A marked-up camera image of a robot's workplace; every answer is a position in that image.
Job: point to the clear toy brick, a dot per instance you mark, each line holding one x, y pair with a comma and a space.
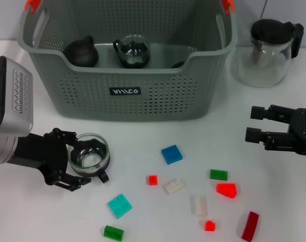
199, 205

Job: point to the dark red curved toy brick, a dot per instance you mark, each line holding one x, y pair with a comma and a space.
251, 224

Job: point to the small red toy brick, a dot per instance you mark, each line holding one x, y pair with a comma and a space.
153, 180
209, 226

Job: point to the red sloped toy brick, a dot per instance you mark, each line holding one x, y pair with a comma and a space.
227, 189

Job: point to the glass pitcher with black lid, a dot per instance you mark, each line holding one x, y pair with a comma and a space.
263, 68

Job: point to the grey perforated plastic storage bin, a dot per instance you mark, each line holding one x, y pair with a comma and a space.
155, 100

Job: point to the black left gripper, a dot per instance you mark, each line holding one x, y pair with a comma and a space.
41, 153

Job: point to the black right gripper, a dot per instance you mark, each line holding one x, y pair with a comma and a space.
302, 131

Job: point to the blue toy brick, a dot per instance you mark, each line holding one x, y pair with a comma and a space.
171, 154

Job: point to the green toy brick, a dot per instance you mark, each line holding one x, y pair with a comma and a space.
218, 174
113, 232

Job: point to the teal toy brick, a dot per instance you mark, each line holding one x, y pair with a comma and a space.
120, 205

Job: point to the glass teacup with black base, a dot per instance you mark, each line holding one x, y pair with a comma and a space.
133, 58
92, 161
178, 65

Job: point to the dark clay teapot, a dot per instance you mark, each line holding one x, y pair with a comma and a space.
81, 54

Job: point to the white toy brick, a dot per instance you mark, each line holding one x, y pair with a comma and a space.
174, 186

